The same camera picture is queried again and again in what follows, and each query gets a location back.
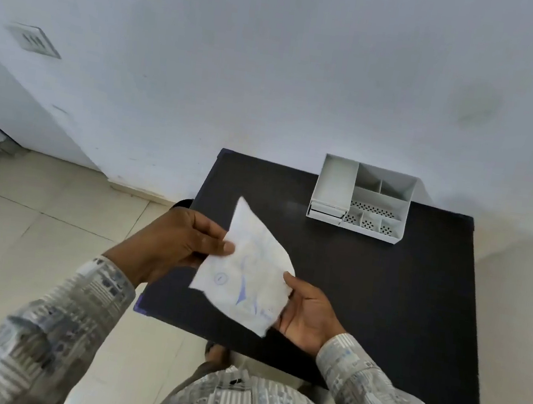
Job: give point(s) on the person's left hand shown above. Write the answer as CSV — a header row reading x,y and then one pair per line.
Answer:
x,y
163,244

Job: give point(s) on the person's right hand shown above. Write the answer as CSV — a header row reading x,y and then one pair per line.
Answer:
x,y
312,320

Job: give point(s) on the person's right thumb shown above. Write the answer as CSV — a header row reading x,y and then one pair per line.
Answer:
x,y
294,285

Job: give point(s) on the person's left thumb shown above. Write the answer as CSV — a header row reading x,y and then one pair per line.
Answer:
x,y
214,246

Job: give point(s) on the white printed paper packet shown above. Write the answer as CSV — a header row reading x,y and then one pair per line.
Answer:
x,y
247,275

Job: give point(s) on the person's left forearm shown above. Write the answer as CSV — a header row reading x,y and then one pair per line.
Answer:
x,y
38,340

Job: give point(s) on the person's foot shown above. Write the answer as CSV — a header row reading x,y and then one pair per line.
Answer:
x,y
218,353

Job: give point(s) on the white plastic desk organizer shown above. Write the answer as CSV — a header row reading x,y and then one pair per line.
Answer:
x,y
334,186

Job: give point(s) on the white wall switch plate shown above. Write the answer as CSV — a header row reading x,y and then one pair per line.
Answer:
x,y
34,40

